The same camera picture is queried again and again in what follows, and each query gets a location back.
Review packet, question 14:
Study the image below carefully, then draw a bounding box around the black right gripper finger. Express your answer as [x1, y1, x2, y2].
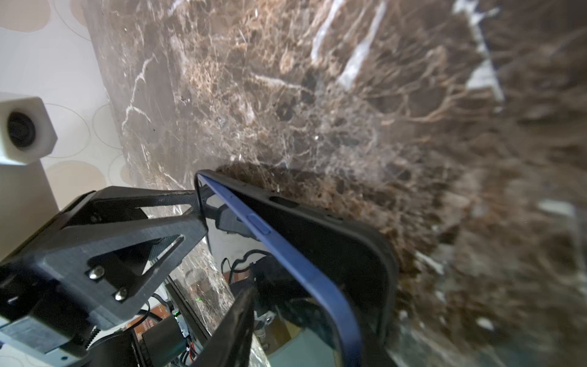
[192, 288, 257, 367]

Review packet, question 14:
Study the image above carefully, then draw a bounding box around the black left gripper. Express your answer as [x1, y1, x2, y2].
[1, 187, 207, 366]

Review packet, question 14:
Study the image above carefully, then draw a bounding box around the black smartphone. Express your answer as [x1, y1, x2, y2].
[197, 173, 362, 366]

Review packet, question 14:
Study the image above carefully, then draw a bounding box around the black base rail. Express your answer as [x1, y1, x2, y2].
[111, 268, 294, 366]

